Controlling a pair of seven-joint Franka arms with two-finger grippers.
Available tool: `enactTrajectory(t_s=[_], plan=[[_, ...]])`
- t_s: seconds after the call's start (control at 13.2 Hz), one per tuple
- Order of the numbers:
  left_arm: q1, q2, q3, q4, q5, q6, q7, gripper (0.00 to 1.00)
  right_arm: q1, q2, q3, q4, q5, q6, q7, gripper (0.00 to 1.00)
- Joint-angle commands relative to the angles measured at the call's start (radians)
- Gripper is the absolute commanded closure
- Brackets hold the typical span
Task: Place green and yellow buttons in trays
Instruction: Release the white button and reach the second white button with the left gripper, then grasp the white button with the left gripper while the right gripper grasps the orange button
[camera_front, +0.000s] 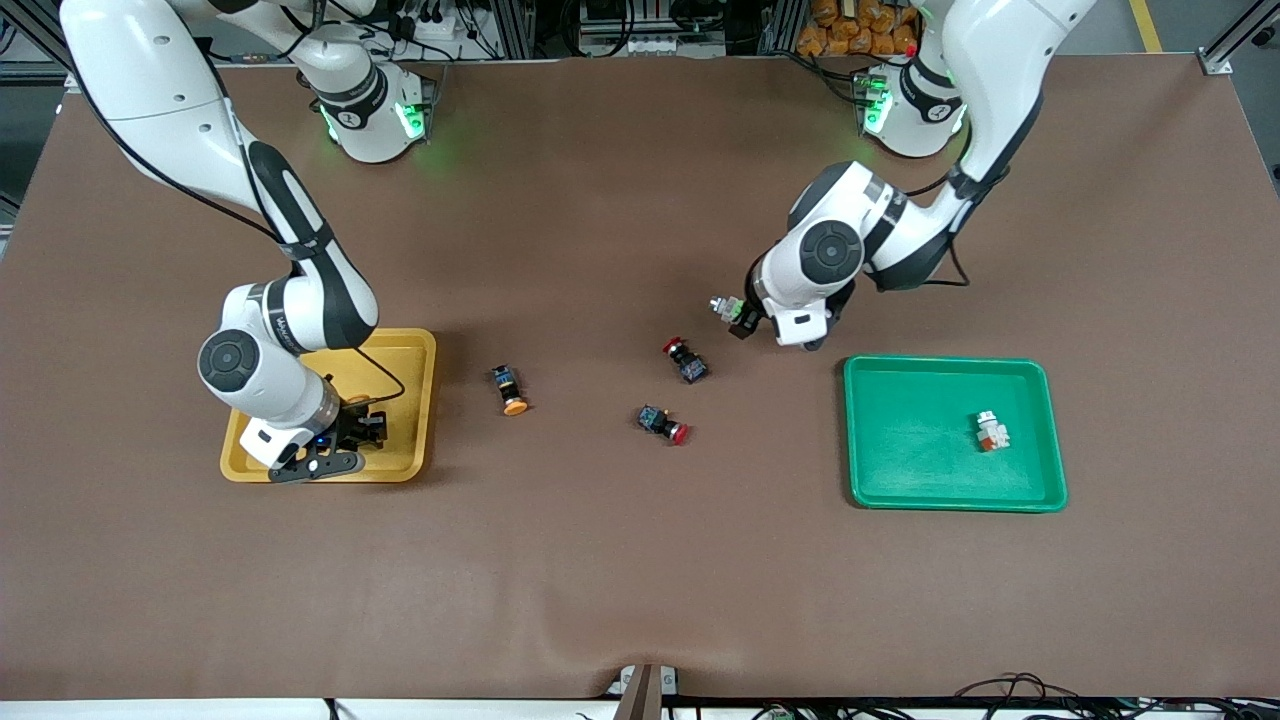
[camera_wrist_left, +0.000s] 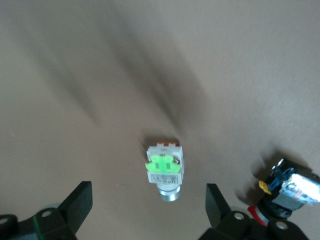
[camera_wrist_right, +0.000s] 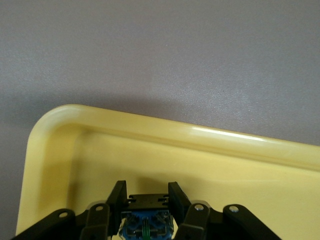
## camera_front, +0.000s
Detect brown camera pole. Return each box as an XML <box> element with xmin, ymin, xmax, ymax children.
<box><xmin>614</xmin><ymin>664</ymin><xmax>667</xmax><ymax>720</ymax></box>

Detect red-tipped white switch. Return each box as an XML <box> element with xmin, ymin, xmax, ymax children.
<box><xmin>968</xmin><ymin>408</ymin><xmax>1012</xmax><ymax>454</ymax></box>

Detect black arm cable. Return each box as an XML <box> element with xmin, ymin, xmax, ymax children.
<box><xmin>65</xmin><ymin>40</ymin><xmax>408</xmax><ymax>406</ymax></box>
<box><xmin>870</xmin><ymin>150</ymin><xmax>1001</xmax><ymax>293</ymax></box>

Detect orange packaged goods pile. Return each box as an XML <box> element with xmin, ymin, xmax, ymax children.
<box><xmin>797</xmin><ymin>0</ymin><xmax>919</xmax><ymax>58</ymax></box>

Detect brown table mat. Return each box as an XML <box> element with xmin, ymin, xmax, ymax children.
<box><xmin>0</xmin><ymin>55</ymin><xmax>1280</xmax><ymax>701</ymax></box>

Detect black cable bundle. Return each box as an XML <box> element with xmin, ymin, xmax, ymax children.
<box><xmin>950</xmin><ymin>672</ymin><xmax>1280</xmax><ymax>720</ymax></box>

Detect grey table clamp bracket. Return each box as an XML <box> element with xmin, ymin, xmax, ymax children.
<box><xmin>607</xmin><ymin>664</ymin><xmax>679</xmax><ymax>697</ymax></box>

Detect green plastic tray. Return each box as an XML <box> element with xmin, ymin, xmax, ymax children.
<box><xmin>843</xmin><ymin>356</ymin><xmax>1069</xmax><ymax>513</ymax></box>

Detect red push button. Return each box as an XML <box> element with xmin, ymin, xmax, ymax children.
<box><xmin>637</xmin><ymin>404</ymin><xmax>690</xmax><ymax>446</ymax></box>
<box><xmin>661</xmin><ymin>337</ymin><xmax>709</xmax><ymax>385</ymax></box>

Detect yellow plastic tray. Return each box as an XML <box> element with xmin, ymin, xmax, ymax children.
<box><xmin>221</xmin><ymin>328</ymin><xmax>438</xmax><ymax>483</ymax></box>

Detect white power strip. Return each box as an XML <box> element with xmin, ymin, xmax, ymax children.
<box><xmin>385</xmin><ymin>0</ymin><xmax>476</xmax><ymax>47</ymax></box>

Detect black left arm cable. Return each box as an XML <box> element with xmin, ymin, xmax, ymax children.
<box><xmin>870</xmin><ymin>150</ymin><xmax>1001</xmax><ymax>293</ymax></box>

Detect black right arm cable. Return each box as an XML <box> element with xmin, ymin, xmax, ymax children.
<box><xmin>65</xmin><ymin>40</ymin><xmax>408</xmax><ymax>406</ymax></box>

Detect aluminium frame post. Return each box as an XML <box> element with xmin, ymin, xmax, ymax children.
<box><xmin>760</xmin><ymin>0</ymin><xmax>811</xmax><ymax>56</ymax></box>
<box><xmin>488</xmin><ymin>0</ymin><xmax>537</xmax><ymax>59</ymax></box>

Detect aluminium frame profile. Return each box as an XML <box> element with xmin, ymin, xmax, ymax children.
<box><xmin>1203</xmin><ymin>0</ymin><xmax>1280</xmax><ymax>77</ymax></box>
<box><xmin>0</xmin><ymin>0</ymin><xmax>79</xmax><ymax>94</ymax></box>

